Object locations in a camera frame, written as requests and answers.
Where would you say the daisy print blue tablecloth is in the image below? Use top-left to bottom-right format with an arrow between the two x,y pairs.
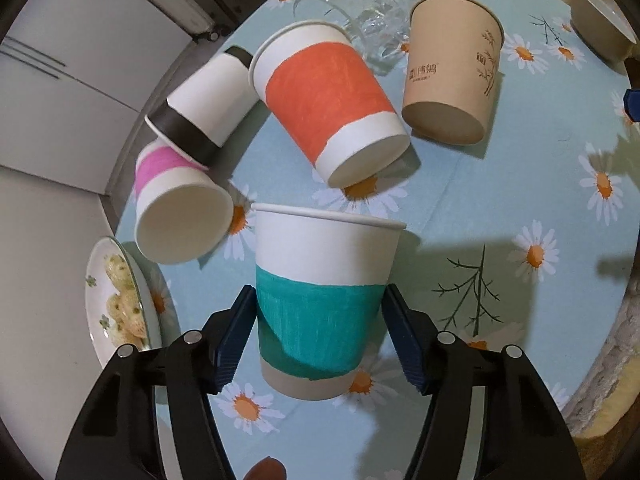
114,0 -> 640,480

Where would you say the clear glass cup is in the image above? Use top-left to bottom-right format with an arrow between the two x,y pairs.
293,0 -> 418,64

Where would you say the beige ceramic mug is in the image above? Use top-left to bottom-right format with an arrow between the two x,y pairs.
570,0 -> 637,64

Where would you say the brown kraft paper cup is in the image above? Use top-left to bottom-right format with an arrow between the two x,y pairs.
401,0 -> 504,145

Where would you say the white plate with snacks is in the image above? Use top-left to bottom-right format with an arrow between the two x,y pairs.
85,236 -> 162,365

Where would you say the orange banded paper cup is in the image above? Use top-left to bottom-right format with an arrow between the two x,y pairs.
250,20 -> 410,188

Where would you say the white wardrobe cabinet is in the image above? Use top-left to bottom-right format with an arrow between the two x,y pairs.
1,0 -> 191,194

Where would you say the teal banded paper cup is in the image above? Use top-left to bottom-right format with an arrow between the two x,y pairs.
252,203 -> 406,401

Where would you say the black banded paper cup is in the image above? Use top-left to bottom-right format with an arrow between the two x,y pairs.
144,46 -> 258,169

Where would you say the pink banded paper cup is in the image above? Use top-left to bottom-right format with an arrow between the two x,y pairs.
134,139 -> 234,264

